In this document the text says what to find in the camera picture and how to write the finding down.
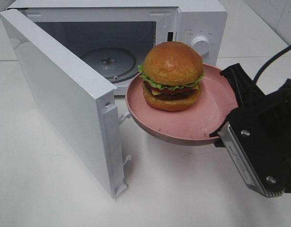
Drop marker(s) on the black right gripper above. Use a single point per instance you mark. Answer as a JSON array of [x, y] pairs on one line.
[[273, 112]]

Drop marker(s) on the pink round plate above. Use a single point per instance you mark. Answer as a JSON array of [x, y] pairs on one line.
[[191, 127]]

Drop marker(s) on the burger with lettuce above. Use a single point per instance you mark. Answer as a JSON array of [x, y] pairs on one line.
[[171, 74]]

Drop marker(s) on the white microwave door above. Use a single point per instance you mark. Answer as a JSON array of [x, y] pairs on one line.
[[74, 97]]

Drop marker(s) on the upper white microwave knob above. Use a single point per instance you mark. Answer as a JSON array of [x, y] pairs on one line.
[[200, 44]]

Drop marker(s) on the glass microwave turntable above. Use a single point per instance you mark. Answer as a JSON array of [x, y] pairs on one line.
[[114, 64]]

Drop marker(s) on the white microwave oven body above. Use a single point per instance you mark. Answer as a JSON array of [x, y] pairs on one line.
[[136, 25]]

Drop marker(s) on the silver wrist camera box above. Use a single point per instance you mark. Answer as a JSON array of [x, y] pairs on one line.
[[252, 153]]

